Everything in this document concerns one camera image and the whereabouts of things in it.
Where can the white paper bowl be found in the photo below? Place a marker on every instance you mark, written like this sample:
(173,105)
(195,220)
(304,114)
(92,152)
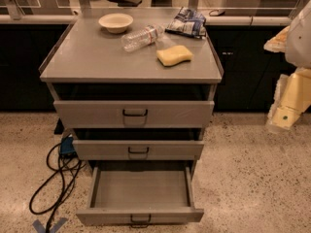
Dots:
(116,23)

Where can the grey middle drawer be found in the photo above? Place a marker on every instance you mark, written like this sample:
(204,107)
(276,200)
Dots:
(138,150)

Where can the grey metal drawer cabinet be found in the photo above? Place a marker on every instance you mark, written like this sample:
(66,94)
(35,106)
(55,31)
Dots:
(91,65)

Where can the blue power adapter box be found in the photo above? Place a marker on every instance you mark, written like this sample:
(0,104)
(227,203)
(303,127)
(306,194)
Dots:
(66,146)

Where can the black office chair armrest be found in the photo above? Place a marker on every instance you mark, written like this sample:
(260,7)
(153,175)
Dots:
(127,3)

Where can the grey bottom drawer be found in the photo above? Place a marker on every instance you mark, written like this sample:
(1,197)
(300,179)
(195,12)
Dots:
(140,193)

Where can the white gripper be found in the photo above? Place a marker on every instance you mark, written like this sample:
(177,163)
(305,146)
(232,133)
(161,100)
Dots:
(298,44)

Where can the grey top drawer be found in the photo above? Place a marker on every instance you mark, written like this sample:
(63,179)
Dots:
(130,114)

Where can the clear plastic water bottle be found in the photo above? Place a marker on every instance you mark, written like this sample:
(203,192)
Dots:
(141,38)

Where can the yellow sponge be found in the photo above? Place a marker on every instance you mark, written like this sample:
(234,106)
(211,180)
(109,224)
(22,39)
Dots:
(174,55)

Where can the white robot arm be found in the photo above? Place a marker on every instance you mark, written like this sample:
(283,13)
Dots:
(298,48)

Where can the grey drawer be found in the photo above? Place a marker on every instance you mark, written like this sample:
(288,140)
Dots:
(140,193)
(138,150)
(130,114)

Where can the blue white snack bag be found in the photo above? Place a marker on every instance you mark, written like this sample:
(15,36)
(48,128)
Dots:
(188,22)

